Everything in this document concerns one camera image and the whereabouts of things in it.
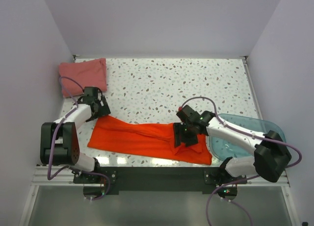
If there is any folded pink t shirt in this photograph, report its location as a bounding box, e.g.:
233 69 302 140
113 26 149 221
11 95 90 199
58 58 107 92

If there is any orange t shirt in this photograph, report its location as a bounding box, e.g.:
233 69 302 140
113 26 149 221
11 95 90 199
87 116 212 165

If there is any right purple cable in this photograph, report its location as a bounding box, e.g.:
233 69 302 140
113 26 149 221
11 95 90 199
181 96 303 226

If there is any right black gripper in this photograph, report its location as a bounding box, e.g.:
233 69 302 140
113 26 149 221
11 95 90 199
173 122 198 148

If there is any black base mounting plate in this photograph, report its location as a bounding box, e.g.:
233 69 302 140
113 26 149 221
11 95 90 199
73 167 247 195

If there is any purple cable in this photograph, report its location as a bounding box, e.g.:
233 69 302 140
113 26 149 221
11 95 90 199
47 76 112 201
181 96 303 226

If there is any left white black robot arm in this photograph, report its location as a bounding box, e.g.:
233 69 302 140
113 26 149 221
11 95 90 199
40 87 110 183

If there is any clear blue plastic bin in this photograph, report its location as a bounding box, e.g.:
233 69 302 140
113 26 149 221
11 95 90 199
207 114 286 161

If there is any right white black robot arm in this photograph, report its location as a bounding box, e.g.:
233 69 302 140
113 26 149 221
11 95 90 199
173 105 291 183

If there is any aluminium frame rail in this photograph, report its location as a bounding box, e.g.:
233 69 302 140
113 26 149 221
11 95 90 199
19 54 302 226

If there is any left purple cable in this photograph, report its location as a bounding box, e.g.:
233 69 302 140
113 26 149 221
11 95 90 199
47 76 112 201

